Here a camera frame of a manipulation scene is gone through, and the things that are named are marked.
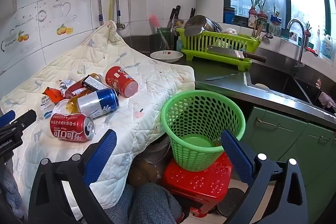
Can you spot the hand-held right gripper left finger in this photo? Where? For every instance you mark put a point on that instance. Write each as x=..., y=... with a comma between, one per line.
x=101, y=158

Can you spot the sprouting onion in jar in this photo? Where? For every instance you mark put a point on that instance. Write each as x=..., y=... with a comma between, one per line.
x=253, y=10
x=275, y=22
x=262, y=14
x=307, y=31

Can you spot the black drink carton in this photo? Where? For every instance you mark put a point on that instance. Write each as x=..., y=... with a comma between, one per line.
x=93, y=83

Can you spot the blue label detergent bottle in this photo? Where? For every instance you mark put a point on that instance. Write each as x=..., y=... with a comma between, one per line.
x=326, y=45

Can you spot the blue container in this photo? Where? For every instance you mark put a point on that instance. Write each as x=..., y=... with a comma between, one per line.
x=228, y=15

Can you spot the green plastic basket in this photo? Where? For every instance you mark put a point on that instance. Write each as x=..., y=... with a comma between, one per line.
x=183, y=119

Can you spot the dark pot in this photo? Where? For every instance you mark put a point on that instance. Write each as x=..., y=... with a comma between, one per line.
x=156, y=150

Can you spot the small blue bottle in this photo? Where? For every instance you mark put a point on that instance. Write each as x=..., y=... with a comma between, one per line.
x=179, y=44

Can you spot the red cola can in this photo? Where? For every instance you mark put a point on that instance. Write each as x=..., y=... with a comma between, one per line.
x=71, y=127

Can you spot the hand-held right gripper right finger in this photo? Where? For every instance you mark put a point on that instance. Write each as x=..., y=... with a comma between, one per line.
x=236, y=155

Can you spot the orange snack wrapper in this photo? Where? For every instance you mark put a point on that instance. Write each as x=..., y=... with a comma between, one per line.
x=53, y=94

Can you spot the blue silver beer can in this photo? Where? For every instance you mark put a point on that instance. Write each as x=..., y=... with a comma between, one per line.
x=98, y=103

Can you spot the white bowl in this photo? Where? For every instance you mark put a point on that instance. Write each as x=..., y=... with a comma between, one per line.
x=261, y=86
x=231, y=31

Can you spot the silver wrapper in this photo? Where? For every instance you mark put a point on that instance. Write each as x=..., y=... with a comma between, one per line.
x=67, y=82

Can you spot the chrome faucet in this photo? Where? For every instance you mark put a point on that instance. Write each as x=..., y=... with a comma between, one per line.
x=298, y=40

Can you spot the red plastic stool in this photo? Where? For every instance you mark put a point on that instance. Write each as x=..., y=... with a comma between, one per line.
x=199, y=184

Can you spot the white slim bottle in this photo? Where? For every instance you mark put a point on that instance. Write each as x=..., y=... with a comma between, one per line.
x=317, y=40

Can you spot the green cabinet door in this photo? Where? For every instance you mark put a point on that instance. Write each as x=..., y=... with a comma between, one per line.
x=273, y=132
x=320, y=145

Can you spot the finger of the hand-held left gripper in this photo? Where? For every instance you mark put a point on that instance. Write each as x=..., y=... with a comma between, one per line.
x=5, y=119
x=22, y=121

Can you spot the red drink can white label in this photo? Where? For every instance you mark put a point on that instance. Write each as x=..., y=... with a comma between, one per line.
x=120, y=81

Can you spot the chopsticks holder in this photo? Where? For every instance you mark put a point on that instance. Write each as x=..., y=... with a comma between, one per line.
x=257, y=29

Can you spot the plastic bottle orange drink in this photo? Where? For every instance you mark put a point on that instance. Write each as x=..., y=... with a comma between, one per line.
x=74, y=88

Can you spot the white quilted blanket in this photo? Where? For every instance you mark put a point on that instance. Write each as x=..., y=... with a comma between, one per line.
x=144, y=98

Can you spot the steel sink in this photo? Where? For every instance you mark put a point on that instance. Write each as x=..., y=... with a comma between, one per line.
x=278, y=85

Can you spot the person's plaid trouser leg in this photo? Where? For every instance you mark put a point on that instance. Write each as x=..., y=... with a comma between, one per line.
x=10, y=187
x=147, y=203

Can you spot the steel pot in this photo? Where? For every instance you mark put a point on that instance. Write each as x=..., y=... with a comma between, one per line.
x=198, y=23

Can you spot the white blue milk carton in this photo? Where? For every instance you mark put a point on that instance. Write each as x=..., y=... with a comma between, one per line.
x=46, y=108

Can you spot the pink cloth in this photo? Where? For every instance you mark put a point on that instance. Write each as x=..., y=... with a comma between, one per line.
x=326, y=99

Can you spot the small steel knife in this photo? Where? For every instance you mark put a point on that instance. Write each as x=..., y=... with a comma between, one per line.
x=221, y=77

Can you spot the green dish rack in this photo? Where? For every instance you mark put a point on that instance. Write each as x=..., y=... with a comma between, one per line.
x=220, y=43

